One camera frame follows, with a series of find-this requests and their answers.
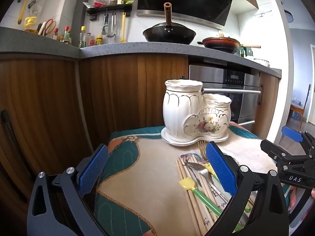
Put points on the yellow lid oil bottle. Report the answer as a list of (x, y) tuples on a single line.
[(82, 42)]

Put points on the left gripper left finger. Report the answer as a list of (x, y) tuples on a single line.
[(57, 205)]

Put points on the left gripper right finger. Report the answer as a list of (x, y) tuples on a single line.
[(269, 213)]

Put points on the yellow green plastic fork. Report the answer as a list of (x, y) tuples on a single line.
[(189, 184)]

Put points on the grey speckled countertop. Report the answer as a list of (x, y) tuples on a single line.
[(15, 41)]

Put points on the red cap sauce bottle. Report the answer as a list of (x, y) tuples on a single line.
[(66, 36)]

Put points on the yellow mustard bottle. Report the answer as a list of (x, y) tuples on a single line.
[(99, 40)]

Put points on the black wall shelf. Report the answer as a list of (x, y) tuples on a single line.
[(93, 13)]

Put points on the yellow plastic spoon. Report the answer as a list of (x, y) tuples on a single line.
[(211, 170)]

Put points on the white ceramic utensil holder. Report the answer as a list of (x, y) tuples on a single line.
[(190, 115)]

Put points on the yellow hanging spatula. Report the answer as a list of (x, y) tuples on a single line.
[(123, 40)]

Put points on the silver metal fork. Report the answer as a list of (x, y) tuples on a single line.
[(202, 170)]

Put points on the gold metal fork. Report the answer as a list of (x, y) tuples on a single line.
[(202, 144)]

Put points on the red orange pan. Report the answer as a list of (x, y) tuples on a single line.
[(225, 44)]

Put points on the printed quilted cushion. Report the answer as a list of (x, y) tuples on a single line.
[(139, 187)]

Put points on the black wok with wooden handle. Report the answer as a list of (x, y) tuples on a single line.
[(168, 31)]

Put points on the wooden cabinet doors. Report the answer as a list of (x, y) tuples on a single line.
[(54, 112)]

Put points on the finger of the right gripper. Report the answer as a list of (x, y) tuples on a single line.
[(306, 140), (278, 153)]

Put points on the stainless built-in oven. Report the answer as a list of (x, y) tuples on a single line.
[(243, 89)]

